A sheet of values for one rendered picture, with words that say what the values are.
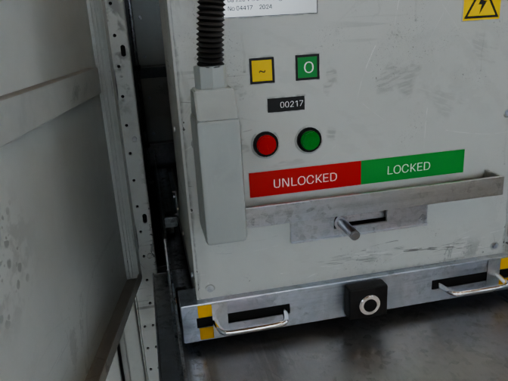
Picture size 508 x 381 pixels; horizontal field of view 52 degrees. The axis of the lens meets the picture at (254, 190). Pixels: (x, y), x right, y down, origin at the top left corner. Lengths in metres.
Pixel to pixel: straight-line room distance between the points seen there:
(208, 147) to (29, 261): 0.23
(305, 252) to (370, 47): 0.30
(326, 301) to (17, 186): 0.45
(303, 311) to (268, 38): 0.39
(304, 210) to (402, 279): 0.22
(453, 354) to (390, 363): 0.09
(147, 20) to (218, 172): 1.01
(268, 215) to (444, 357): 0.31
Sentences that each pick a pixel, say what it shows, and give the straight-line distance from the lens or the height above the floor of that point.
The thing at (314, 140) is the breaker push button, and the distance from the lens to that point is 0.70.
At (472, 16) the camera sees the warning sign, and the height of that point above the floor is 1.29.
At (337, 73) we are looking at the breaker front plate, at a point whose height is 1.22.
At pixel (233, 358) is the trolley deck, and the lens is 0.77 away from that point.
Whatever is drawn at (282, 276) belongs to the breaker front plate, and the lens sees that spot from 0.76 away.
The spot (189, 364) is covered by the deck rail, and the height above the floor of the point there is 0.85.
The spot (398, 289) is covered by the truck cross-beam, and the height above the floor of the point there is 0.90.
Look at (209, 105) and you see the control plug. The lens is 0.56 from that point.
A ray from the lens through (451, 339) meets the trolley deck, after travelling 0.83.
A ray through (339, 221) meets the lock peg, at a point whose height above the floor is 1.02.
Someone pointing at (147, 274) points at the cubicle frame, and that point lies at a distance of 1.02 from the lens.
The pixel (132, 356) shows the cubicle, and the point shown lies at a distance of 1.11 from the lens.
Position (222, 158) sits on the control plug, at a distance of 0.57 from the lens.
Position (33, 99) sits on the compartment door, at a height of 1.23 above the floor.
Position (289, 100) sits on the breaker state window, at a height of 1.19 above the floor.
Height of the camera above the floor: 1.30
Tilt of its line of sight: 18 degrees down
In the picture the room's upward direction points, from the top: 3 degrees counter-clockwise
